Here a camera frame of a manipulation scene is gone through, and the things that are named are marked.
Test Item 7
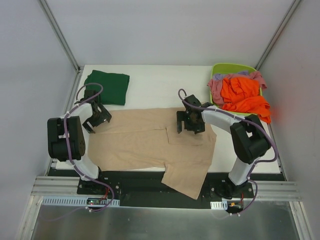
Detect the beige t shirt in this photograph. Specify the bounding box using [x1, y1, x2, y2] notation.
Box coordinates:
[88, 107, 217, 200]

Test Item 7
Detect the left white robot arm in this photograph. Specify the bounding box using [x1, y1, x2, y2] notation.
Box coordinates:
[47, 90, 112, 195]

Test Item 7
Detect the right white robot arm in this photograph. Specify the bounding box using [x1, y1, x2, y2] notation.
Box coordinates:
[176, 95, 272, 198]

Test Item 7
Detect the folded green t shirt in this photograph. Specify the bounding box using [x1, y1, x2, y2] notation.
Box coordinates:
[84, 70, 130, 106]

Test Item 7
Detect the pink t shirt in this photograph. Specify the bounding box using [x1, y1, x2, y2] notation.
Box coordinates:
[207, 71, 267, 106]

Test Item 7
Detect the lilac t shirt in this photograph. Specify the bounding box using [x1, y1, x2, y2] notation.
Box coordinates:
[212, 70, 250, 81]

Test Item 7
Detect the orange t shirt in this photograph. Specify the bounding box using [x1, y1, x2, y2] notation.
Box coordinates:
[220, 77, 271, 124]

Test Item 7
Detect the green plastic basket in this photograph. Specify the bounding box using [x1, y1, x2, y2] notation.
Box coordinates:
[209, 63, 263, 116]

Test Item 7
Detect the front aluminium rail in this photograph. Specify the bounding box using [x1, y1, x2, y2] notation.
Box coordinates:
[31, 176, 302, 202]

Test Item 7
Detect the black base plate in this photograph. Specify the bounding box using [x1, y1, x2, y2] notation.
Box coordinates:
[48, 168, 285, 209]

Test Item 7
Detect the left white cable duct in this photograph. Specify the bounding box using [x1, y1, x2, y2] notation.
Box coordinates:
[42, 196, 120, 208]

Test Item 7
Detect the white cable duct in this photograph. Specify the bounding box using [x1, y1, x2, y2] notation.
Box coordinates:
[210, 200, 228, 211]
[42, 196, 120, 208]

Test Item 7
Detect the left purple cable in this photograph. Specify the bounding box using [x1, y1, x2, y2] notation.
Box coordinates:
[39, 83, 116, 222]

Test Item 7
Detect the right white cable duct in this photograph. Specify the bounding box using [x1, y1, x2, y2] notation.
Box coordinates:
[210, 200, 228, 211]

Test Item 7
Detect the left aluminium frame post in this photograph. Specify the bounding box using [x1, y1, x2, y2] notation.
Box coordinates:
[37, 0, 81, 73]

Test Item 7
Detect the aluminium frame post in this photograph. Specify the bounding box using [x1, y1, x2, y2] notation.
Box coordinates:
[255, 0, 303, 71]
[37, 0, 81, 73]

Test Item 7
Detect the right aluminium frame post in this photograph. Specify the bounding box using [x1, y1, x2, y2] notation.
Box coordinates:
[255, 0, 303, 71]

